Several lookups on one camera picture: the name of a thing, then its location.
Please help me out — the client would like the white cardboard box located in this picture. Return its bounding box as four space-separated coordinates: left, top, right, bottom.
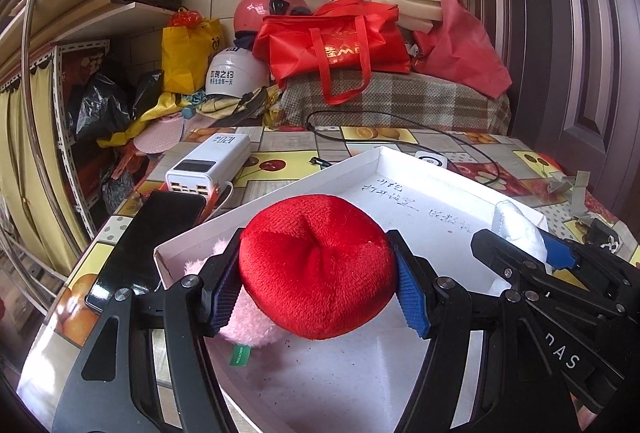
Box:
152 146 549 433

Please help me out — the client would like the red tote bag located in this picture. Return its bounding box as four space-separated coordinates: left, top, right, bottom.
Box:
252 0 412 107

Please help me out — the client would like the steel pipe rail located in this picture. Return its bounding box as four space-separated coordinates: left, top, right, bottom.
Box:
20 0 106 245

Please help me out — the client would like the yellow curtain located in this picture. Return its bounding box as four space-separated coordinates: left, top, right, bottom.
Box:
0 58 89 280

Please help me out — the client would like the pink plush toy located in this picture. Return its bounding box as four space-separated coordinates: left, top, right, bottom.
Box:
182 238 287 347

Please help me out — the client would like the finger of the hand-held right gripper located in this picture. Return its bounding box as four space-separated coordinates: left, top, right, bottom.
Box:
471 227 622 322
539 228 627 300

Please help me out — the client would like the brown door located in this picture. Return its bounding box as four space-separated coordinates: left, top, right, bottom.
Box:
469 0 640 235

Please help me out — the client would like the black smartphone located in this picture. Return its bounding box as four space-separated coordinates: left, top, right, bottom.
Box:
85 190 207 314

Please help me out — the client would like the yellow plastic sheet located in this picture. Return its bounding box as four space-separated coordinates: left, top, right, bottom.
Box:
97 89 281 150

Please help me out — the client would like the white power bank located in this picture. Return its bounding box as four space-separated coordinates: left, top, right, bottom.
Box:
165 132 252 205

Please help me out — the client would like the white charging cable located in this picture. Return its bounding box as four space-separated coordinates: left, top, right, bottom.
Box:
206 180 236 220

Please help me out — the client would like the white face mask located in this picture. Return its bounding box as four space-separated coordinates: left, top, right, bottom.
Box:
490 200 551 275

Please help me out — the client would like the black plastic bag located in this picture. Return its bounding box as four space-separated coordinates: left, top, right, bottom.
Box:
67 67 164 140

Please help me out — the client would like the plaid blanket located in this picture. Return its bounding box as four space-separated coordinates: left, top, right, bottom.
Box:
277 70 512 137

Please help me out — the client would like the red cloth bag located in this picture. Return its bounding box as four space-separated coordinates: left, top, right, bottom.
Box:
412 0 514 99

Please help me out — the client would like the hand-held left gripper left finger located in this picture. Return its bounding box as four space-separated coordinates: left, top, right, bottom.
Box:
50 232 246 433

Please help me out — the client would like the grey folded stand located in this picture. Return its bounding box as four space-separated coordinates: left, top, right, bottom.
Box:
547 170 594 219

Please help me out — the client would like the wooden shelf board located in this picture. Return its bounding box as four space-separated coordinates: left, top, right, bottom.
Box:
0 0 177 80

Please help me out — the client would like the yellow shopping bag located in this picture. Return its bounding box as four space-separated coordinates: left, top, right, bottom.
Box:
161 16 226 95

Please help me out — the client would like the white metal rack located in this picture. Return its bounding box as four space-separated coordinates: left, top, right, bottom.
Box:
50 38 111 240

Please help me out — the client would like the red plush toy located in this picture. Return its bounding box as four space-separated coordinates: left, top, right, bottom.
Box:
238 194 401 340

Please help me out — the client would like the white helmet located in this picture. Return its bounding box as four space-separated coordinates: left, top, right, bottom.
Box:
204 46 271 97

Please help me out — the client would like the black cable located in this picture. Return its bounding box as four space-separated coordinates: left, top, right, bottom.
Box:
305 110 507 187

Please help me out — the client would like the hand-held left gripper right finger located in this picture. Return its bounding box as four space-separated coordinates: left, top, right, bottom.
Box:
387 229 577 433

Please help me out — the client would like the red helmet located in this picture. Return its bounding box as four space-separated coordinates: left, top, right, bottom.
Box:
233 0 311 39

